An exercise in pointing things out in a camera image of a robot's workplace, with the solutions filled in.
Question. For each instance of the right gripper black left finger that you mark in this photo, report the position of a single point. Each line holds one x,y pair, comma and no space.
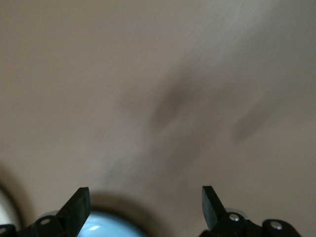
74,212

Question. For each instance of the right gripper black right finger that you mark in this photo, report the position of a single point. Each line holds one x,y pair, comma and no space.
214,212

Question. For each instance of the blue plate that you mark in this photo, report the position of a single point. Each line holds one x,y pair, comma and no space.
111,227

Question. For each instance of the beige plate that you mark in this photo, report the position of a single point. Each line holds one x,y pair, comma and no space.
5,209

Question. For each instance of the brown table cover sheet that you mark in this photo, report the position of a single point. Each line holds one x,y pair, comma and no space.
98,74

